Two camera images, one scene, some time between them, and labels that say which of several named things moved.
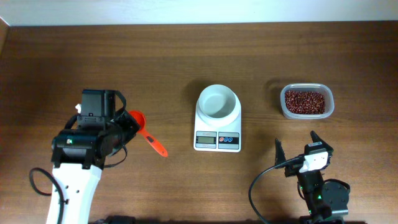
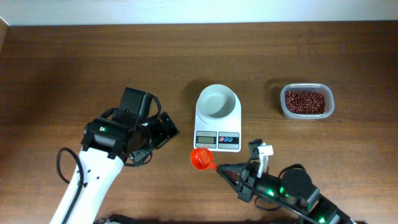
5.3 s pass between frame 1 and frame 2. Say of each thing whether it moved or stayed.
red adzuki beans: stayed
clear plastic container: stayed
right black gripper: moved
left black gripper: moved
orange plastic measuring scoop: moved
